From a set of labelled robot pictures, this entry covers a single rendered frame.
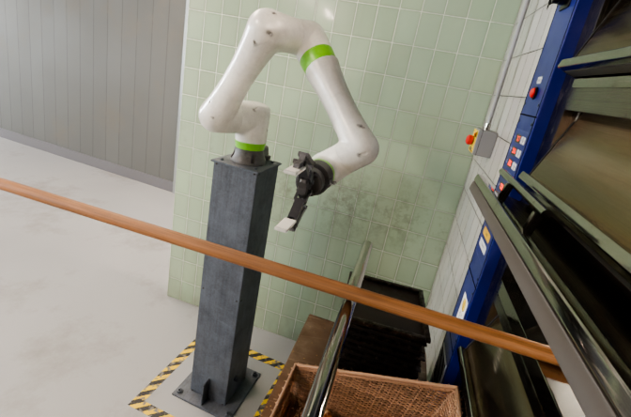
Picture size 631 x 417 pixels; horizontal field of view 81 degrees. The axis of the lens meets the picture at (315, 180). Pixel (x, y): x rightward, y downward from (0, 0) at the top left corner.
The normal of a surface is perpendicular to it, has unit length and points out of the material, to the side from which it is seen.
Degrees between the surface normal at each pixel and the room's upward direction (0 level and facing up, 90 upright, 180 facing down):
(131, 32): 90
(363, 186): 90
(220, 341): 90
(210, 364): 90
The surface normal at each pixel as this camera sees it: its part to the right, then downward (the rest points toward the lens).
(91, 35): -0.33, 0.22
